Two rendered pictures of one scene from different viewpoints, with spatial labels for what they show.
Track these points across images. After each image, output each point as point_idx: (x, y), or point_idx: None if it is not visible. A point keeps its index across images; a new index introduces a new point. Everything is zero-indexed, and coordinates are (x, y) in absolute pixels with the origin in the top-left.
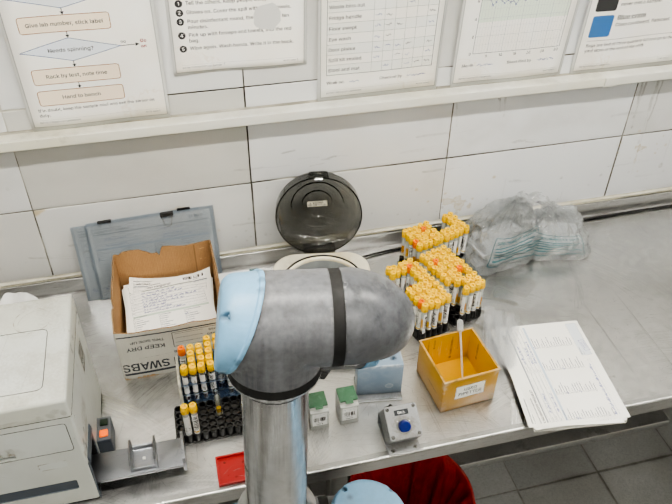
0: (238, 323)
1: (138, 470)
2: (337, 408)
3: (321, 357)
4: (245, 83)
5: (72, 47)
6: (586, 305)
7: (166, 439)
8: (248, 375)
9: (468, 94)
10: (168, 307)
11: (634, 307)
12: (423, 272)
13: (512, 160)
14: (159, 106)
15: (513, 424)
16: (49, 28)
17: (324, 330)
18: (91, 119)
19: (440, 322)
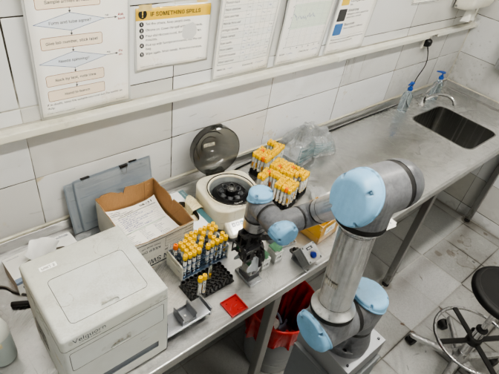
0: (377, 195)
1: (186, 323)
2: (269, 256)
3: (404, 205)
4: (174, 74)
5: (75, 58)
6: None
7: (183, 302)
8: (371, 225)
9: (284, 70)
10: (142, 225)
11: None
12: (278, 173)
13: (295, 106)
14: (125, 93)
15: None
16: (62, 45)
17: (408, 191)
18: (82, 107)
19: (293, 198)
